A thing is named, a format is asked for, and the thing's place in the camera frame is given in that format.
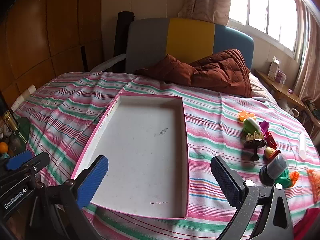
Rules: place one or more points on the cluttered metal shelf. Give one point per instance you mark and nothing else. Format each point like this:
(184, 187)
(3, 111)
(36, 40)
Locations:
(312, 116)

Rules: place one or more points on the orange yellow plastic toy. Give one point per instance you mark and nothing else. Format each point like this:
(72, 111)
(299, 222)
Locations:
(246, 116)

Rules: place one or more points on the gold capped bottle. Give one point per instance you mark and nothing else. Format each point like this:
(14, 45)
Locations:
(10, 121)

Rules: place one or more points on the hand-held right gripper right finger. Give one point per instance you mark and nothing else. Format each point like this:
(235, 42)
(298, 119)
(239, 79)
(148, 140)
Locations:
(225, 180)

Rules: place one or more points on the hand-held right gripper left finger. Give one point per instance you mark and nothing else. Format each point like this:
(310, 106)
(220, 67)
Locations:
(93, 180)

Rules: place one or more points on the grey black jar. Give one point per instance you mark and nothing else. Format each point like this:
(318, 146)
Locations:
(273, 167)

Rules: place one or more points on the white carton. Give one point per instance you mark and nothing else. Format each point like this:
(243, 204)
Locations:
(273, 68)

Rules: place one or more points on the pink cardboard box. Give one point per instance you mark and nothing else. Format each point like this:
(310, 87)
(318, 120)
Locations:
(140, 150)

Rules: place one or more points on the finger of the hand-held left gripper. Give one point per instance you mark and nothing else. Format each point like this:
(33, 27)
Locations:
(35, 166)
(17, 160)

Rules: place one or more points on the white plastic tube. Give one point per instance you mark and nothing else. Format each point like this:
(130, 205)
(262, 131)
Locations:
(302, 146)

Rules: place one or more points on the wooden wardrobe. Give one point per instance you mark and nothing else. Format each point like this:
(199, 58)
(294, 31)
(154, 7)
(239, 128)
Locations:
(45, 30)

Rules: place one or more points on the bright window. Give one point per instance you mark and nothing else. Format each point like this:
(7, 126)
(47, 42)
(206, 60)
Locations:
(265, 10)

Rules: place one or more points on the beige curtain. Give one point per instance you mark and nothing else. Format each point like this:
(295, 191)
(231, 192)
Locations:
(308, 62)
(207, 0)

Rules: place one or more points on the brown toy cake stand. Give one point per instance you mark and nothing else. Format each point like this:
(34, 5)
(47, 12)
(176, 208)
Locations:
(255, 145)

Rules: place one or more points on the purple dotted toy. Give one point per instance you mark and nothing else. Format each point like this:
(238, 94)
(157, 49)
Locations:
(264, 125)

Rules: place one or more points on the yellow egg toy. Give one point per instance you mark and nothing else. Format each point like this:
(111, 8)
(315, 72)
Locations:
(270, 153)

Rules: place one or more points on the pale pillow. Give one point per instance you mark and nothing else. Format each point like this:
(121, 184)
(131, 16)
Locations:
(258, 87)

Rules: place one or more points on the green plastic toy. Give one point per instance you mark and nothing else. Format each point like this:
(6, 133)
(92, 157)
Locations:
(285, 181)

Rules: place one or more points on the purple small box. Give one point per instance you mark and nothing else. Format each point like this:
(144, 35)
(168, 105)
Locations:
(280, 77)

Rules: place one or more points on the striped bed sheet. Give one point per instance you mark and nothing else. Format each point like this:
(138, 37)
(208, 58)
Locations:
(215, 120)

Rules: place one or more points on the red cloth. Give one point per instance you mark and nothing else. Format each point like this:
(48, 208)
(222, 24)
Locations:
(308, 225)

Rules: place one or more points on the white green toy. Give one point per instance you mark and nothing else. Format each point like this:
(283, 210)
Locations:
(251, 125)

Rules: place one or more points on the orange fruit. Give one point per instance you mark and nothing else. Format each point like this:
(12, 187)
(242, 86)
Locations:
(3, 147)

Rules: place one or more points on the brown quilt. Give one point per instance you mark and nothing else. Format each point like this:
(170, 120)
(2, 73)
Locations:
(215, 72)

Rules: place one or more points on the white curved bar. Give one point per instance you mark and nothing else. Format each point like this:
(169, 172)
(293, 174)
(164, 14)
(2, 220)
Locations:
(110, 62)

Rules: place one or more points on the red capsule toy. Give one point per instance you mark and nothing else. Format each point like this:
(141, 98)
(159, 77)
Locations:
(271, 140)

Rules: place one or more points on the wooden bedside table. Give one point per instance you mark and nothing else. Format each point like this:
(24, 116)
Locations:
(280, 90)

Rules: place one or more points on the orange plastic rack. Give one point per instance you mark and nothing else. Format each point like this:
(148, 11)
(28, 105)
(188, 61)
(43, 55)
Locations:
(315, 185)

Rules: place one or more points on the grey yellow blue headboard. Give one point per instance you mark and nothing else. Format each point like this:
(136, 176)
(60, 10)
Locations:
(190, 37)

